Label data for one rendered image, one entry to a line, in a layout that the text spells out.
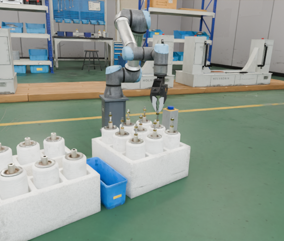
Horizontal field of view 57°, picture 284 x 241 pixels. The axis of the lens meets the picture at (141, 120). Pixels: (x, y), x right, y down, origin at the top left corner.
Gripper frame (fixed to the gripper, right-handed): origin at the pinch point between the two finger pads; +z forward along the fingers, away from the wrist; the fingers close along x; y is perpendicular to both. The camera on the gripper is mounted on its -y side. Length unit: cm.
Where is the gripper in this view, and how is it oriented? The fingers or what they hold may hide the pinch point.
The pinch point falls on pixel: (157, 110)
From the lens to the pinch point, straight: 146.2
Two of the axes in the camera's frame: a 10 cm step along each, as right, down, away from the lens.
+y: 2.9, -2.7, 9.2
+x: -9.6, -1.1, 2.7
